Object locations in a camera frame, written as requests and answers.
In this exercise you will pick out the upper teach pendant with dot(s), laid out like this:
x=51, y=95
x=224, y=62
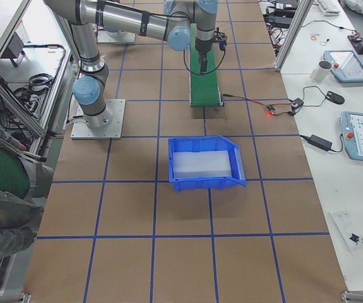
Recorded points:
x=347, y=65

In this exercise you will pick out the white cup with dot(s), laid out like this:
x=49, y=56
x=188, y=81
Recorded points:
x=321, y=71

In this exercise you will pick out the white foam liner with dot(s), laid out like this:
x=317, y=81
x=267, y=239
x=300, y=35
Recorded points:
x=201, y=164

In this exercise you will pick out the green conveyor belt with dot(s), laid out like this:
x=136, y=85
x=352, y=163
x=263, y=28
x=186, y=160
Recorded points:
x=204, y=90

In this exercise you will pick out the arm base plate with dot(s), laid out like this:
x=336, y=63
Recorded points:
x=104, y=126
x=114, y=36

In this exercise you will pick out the black power adapter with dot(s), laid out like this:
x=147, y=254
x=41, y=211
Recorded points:
x=296, y=105

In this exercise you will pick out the black computer mouse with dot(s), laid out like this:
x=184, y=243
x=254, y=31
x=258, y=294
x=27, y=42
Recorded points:
x=335, y=98

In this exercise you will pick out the black power brick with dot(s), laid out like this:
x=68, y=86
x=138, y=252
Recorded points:
x=320, y=143

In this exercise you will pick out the aluminium frame post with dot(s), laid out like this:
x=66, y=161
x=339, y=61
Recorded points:
x=294, y=29

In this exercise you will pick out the person in grey jacket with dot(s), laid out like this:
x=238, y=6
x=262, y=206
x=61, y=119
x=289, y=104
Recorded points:
x=22, y=179

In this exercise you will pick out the clear plastic sheet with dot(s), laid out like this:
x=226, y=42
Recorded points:
x=343, y=223

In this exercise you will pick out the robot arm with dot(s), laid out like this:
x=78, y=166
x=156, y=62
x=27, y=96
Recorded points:
x=172, y=26

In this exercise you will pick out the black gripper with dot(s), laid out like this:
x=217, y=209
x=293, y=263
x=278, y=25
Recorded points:
x=202, y=49

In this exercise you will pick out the blue plastic bin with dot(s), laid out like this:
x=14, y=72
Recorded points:
x=206, y=143

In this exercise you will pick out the small speed controller board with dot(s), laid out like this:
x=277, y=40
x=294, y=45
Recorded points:
x=270, y=110

